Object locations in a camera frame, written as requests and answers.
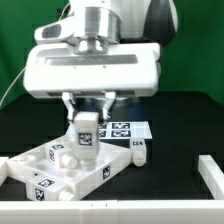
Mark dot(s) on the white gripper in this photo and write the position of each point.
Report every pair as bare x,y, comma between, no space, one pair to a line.
128,70

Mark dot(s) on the white square tabletop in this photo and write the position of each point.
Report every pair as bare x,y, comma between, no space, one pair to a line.
51,172

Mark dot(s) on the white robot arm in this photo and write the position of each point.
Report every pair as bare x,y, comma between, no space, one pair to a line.
106,49

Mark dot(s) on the white marker sheet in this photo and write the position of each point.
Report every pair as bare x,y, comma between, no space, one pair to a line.
125,130

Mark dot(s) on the white U-shaped obstacle fence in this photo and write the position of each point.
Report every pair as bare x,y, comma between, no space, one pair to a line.
126,212

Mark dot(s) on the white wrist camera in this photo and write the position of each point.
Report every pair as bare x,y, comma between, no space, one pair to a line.
58,32

